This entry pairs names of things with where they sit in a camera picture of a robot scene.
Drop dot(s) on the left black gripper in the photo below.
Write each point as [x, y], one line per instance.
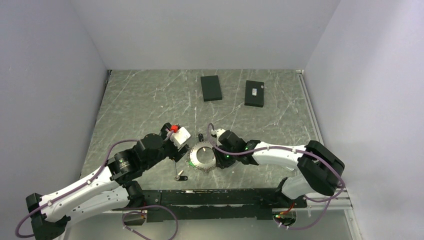
[176, 154]

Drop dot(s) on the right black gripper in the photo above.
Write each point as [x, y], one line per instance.
[219, 161]

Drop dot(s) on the numbered metal key ring disc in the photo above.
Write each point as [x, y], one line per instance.
[202, 156]

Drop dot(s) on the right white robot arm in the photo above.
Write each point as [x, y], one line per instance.
[318, 169]

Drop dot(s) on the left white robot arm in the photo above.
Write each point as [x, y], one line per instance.
[111, 186]

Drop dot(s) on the black head key near screwdriver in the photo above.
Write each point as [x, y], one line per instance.
[180, 177]

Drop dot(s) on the black head key upper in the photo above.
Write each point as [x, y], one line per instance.
[200, 137]

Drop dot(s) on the plain black box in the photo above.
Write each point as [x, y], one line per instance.
[211, 88]

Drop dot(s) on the black box with label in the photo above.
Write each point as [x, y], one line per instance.
[254, 93]

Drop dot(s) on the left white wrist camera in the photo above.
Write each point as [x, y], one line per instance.
[180, 137]

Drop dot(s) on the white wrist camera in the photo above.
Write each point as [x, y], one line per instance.
[180, 137]
[219, 132]

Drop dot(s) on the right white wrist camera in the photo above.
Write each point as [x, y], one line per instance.
[219, 132]

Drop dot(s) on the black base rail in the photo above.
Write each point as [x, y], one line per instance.
[204, 204]

